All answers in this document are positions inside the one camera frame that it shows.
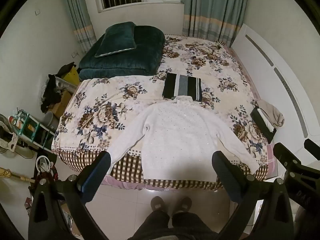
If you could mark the green storage rack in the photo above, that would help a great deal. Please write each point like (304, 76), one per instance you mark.
(31, 127)

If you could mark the person's left leg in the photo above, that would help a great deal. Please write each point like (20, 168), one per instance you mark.
(152, 225)

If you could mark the person's left slipper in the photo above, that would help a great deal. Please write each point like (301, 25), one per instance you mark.
(157, 203)

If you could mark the white bed headboard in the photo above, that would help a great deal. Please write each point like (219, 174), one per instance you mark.
(275, 55)

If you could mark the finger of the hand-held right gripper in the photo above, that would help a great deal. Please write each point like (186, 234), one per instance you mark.
(286, 156)
(313, 148)

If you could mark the yellow box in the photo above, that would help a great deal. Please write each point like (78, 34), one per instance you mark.
(71, 76)

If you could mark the beige crumpled cloth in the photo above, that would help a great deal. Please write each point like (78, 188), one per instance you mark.
(272, 112)

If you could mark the dark green pillow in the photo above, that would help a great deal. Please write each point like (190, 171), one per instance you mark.
(115, 38)

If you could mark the person's right leg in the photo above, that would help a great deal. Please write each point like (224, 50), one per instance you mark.
(192, 226)

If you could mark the pink bed sheet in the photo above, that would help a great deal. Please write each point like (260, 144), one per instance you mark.
(162, 185)

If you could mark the white slippers pair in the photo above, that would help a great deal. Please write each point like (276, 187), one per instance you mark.
(44, 165)

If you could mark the person's slipper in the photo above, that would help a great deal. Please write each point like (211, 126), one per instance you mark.
(157, 203)
(183, 204)

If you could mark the teal striped curtain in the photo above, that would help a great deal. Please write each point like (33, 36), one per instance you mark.
(80, 12)
(212, 10)

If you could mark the person's leg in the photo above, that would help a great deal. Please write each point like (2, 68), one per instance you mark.
(152, 225)
(192, 226)

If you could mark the dark green folded quilt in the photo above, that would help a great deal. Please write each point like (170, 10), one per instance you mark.
(146, 55)

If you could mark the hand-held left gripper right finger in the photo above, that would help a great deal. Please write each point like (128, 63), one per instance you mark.
(225, 177)

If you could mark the black hanging clothing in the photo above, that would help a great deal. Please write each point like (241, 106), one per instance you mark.
(51, 90)

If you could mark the person's right slipper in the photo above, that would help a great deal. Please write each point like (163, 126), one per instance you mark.
(183, 204)

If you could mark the white knit sweater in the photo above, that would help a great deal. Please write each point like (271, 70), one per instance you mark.
(175, 135)

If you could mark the black grey striped folded sweater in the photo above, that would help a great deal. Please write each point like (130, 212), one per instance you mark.
(180, 85)

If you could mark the black white folded garment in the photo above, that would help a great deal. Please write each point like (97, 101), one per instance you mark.
(261, 123)

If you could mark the grey waste bin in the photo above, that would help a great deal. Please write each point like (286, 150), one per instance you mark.
(51, 121)

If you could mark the wooden broom stick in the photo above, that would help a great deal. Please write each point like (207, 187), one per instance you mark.
(17, 177)

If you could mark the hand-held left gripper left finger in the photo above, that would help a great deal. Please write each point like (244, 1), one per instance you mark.
(96, 175)

